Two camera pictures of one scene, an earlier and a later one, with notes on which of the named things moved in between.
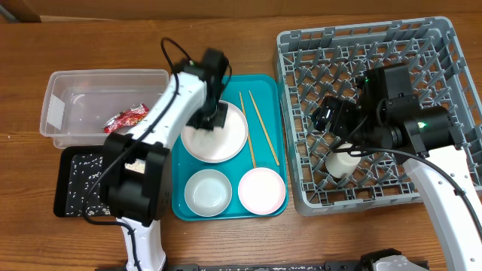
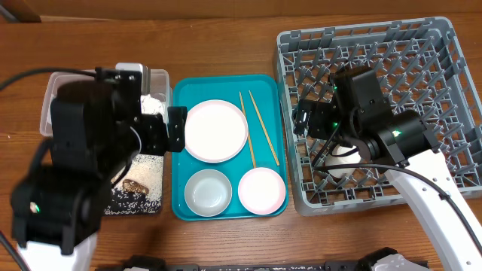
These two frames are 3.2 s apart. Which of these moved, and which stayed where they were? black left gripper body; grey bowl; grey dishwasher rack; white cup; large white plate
Moved: black left gripper body
Stayed: grey dishwasher rack; white cup; large white plate; grey bowl
